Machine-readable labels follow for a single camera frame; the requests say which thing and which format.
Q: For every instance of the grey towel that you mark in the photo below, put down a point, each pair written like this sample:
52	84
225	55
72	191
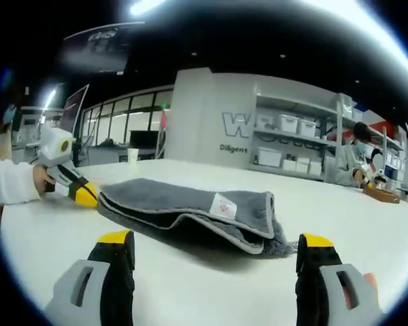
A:
163	203

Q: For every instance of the person's left hand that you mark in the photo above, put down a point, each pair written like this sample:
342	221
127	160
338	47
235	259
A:
39	178

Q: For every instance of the person's right hand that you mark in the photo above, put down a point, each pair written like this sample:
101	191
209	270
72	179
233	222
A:
370	283

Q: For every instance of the grey counter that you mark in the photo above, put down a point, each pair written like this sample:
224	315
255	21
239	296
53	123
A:
105	153

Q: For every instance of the large computer monitor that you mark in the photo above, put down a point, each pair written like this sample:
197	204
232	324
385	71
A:
73	108

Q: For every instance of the person's torso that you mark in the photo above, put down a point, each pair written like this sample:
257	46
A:
1	146

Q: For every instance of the white paper cup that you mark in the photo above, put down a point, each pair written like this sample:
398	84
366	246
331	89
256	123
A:
133	155

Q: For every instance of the person's head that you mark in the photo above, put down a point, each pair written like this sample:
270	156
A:
8	115

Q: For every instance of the black monitor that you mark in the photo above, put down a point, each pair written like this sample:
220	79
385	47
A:
143	137

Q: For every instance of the pink cloth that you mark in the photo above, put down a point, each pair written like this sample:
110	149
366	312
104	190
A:
165	119

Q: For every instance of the wooden tray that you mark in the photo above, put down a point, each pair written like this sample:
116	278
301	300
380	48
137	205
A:
382	196

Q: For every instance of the hanging dark screen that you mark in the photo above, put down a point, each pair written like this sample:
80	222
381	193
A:
102	47

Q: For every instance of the long ceiling light strip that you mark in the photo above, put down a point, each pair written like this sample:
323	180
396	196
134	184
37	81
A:
146	6

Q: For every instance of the grey metal shelving unit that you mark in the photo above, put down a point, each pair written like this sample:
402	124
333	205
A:
292	102

